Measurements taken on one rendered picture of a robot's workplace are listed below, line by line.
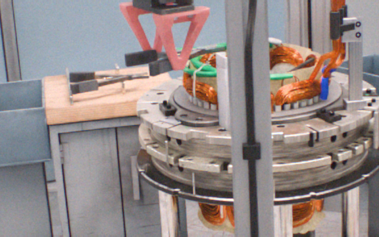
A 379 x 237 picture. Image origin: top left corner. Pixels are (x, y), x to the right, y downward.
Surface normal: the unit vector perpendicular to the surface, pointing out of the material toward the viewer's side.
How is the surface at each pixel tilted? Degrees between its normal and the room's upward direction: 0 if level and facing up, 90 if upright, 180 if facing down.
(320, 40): 90
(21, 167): 90
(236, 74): 90
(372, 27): 90
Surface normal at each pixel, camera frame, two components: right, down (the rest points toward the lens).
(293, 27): -0.29, 0.31
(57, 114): 0.17, 0.30
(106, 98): -0.06, -0.95
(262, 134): -0.07, 0.31
